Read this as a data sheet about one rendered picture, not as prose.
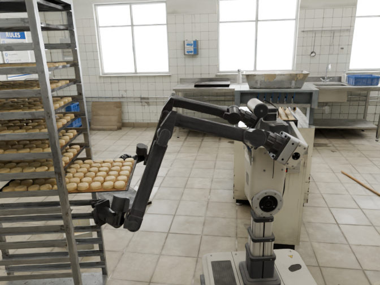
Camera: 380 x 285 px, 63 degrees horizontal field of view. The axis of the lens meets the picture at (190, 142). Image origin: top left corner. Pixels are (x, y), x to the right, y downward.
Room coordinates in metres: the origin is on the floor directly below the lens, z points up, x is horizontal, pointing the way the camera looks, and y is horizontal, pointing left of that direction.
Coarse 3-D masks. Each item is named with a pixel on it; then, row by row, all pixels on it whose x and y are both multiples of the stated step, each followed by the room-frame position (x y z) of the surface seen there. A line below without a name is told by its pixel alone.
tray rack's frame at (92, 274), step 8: (48, 0) 1.68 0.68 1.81; (56, 0) 1.53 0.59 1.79; (64, 0) 1.59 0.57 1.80; (0, 216) 1.69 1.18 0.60; (0, 224) 1.67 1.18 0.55; (0, 240) 1.66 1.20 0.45; (96, 272) 1.71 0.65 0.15; (16, 280) 1.65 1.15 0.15; (24, 280) 1.65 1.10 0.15; (32, 280) 1.65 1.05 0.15; (40, 280) 1.65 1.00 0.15; (48, 280) 1.64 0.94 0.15; (56, 280) 1.64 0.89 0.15; (64, 280) 1.64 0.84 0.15; (72, 280) 1.64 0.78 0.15; (88, 280) 1.63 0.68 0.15; (96, 280) 1.63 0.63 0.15; (104, 280) 1.63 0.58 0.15
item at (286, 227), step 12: (300, 168) 2.02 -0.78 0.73; (288, 180) 2.03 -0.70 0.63; (300, 180) 2.02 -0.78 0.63; (288, 192) 2.03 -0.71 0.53; (300, 192) 2.02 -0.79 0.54; (288, 204) 2.03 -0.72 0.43; (300, 204) 2.02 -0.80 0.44; (276, 216) 2.05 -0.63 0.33; (288, 216) 2.03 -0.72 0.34; (300, 216) 2.02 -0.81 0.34; (276, 228) 2.05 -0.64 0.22; (288, 228) 2.03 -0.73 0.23; (300, 228) 2.02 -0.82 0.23; (276, 240) 2.05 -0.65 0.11; (288, 240) 2.03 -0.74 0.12
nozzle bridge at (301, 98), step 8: (240, 88) 2.89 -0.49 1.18; (248, 88) 2.86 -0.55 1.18; (296, 88) 2.78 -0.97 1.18; (304, 88) 2.77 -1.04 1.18; (312, 88) 2.75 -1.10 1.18; (240, 96) 2.86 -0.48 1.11; (248, 96) 2.85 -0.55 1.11; (256, 96) 2.83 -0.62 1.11; (280, 96) 2.80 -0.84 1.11; (288, 96) 2.79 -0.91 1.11; (296, 96) 2.77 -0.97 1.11; (304, 96) 2.76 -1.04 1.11; (312, 96) 2.67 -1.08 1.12; (240, 104) 2.81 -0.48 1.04; (280, 104) 2.75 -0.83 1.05; (288, 104) 2.74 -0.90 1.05; (296, 104) 2.73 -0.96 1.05; (304, 104) 2.71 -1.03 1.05; (312, 104) 2.67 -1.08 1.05; (312, 112) 2.77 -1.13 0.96; (312, 120) 2.77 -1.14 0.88
